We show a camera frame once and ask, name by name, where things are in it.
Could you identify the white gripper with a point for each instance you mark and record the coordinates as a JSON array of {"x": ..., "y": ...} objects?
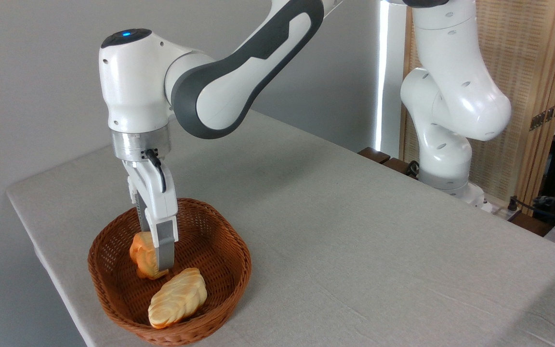
[{"x": 157, "y": 197}]

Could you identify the small golden bread roll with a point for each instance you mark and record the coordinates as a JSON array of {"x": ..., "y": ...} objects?
[{"x": 143, "y": 258}]

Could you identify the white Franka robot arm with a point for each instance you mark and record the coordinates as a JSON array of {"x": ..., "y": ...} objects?
[{"x": 133, "y": 86}]

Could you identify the long pale bread loaf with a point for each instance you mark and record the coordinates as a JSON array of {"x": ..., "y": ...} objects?
[{"x": 176, "y": 299}]

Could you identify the brown woven wicker basket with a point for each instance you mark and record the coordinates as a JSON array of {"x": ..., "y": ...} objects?
[{"x": 210, "y": 231}]

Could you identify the grey tablecloth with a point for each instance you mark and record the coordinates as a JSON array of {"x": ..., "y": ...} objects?
[{"x": 354, "y": 241}]

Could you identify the white vertical light strip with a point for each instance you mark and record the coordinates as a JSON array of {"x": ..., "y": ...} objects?
[{"x": 381, "y": 72}]

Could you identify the metal screen hinge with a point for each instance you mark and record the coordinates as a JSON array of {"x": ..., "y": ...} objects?
[{"x": 545, "y": 115}]

